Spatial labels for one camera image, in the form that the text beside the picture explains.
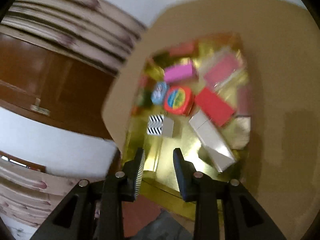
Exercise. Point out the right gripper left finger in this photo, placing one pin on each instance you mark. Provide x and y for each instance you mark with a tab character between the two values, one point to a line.
94	210

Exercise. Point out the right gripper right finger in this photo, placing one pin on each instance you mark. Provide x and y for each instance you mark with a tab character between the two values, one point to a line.
243	216

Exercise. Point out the silver ribbed lighter case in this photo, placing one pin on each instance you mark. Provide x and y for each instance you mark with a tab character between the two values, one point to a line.
219	152

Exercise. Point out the red rectangular box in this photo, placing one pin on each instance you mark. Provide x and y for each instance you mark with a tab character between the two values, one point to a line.
219	111

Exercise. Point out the white zigzag cube box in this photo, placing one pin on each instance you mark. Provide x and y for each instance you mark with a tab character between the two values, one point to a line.
160	125

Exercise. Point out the red yellow tape measure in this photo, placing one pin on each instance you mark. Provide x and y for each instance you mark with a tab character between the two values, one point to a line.
179	100

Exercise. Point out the dark pink small box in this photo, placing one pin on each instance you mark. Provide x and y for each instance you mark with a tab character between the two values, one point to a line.
244	101

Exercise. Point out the small blue oval tin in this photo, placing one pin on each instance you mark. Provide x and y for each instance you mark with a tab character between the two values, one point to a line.
159	92

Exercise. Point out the clear case red insert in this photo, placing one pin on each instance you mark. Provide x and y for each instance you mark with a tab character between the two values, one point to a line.
221	68

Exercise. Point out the magenta pink box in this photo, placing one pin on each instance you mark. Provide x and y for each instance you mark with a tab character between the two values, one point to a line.
179	72

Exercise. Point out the red gold toffee tin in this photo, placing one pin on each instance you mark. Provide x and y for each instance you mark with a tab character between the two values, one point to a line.
159	180

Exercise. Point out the brown wooden door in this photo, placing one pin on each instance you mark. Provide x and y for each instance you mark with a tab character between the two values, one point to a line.
53	89

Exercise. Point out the beige patterned curtain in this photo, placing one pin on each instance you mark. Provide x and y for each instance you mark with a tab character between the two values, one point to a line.
95	32

